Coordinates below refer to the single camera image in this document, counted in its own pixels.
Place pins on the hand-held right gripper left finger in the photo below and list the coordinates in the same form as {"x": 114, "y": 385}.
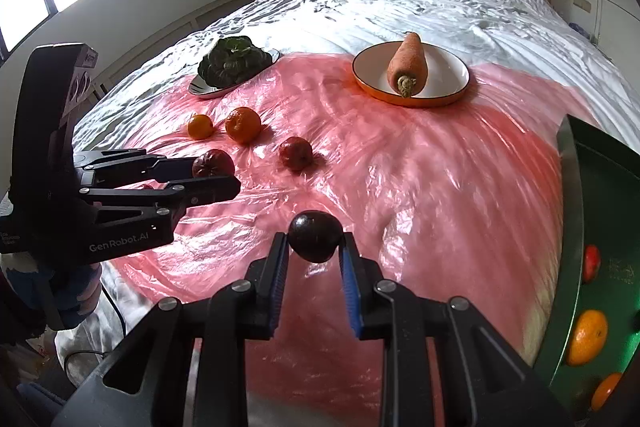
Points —
{"x": 277, "y": 279}

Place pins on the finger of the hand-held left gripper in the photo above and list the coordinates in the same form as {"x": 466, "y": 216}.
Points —
{"x": 150, "y": 167}
{"x": 210, "y": 189}

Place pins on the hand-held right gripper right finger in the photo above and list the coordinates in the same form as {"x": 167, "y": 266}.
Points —
{"x": 351, "y": 284}

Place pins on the red apple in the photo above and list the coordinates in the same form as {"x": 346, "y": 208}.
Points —
{"x": 215, "y": 162}
{"x": 591, "y": 263}
{"x": 296, "y": 153}

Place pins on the dark plum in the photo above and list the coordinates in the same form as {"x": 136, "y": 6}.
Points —
{"x": 316, "y": 237}

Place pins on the small orange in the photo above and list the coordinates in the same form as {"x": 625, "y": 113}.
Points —
{"x": 200, "y": 127}

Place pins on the green tray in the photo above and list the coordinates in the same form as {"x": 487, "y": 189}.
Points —
{"x": 615, "y": 207}

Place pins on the person's left forearm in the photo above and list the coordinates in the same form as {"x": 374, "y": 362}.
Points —
{"x": 75, "y": 292}

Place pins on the metal plate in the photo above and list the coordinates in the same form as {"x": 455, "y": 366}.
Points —
{"x": 202, "y": 89}

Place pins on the pink plastic sheet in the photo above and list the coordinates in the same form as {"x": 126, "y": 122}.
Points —
{"x": 425, "y": 187}

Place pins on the dark green leafy vegetable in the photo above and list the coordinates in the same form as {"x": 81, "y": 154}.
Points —
{"x": 230, "y": 59}

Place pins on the carrot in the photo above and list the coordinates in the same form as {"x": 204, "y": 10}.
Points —
{"x": 407, "y": 62}

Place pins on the white plate with orange rim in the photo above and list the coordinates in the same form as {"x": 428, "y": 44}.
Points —
{"x": 445, "y": 72}

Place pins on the beige wall switch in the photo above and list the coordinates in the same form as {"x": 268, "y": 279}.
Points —
{"x": 581, "y": 3}

